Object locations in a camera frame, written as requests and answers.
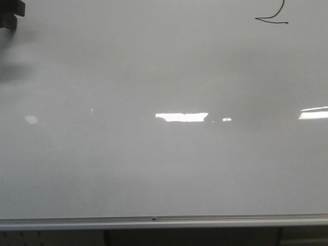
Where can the aluminium whiteboard tray rail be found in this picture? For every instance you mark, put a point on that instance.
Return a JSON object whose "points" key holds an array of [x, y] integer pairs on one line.
{"points": [[162, 222]]}

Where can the large white whiteboard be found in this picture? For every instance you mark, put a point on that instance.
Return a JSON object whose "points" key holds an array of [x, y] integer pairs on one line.
{"points": [[164, 108]]}

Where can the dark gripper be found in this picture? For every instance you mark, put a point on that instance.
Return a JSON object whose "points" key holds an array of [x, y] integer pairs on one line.
{"points": [[9, 10]]}

